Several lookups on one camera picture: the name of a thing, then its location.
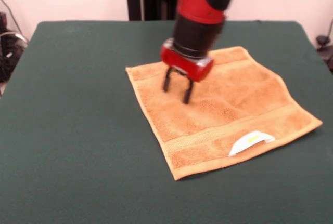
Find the black equipment with cables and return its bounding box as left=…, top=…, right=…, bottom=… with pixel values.
left=0, top=12, right=29, bottom=83

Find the grey chair base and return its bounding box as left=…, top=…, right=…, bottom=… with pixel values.
left=316, top=34, right=333, bottom=72

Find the tan terry towel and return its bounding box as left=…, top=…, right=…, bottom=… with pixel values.
left=125, top=46, right=324, bottom=181

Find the dark green table cloth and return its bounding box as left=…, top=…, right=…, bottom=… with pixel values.
left=0, top=20, right=333, bottom=224

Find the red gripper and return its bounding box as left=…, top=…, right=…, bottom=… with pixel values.
left=159, top=38, right=214, bottom=104

